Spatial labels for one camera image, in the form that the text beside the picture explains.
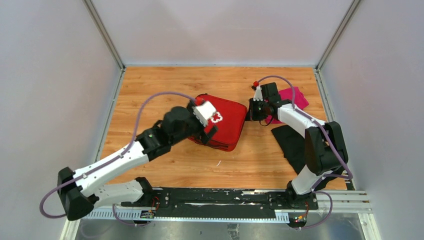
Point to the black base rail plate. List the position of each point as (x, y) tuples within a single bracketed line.
[(219, 203)]

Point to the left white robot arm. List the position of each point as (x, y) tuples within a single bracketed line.
[(87, 188)]

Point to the black cloth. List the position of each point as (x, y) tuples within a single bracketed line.
[(291, 145)]

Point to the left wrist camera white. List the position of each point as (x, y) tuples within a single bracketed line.
[(204, 112)]

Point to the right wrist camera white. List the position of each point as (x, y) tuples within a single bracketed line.
[(258, 94)]

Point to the pink cloth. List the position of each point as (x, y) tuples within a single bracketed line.
[(287, 94)]

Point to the red black medicine case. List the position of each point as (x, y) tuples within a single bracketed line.
[(229, 120)]

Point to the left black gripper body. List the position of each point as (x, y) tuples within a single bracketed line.
[(197, 127)]

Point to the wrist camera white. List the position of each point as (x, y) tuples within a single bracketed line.
[(204, 112), (258, 94)]

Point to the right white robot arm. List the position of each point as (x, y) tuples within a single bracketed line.
[(290, 114)]

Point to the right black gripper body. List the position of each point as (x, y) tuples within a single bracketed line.
[(258, 111)]

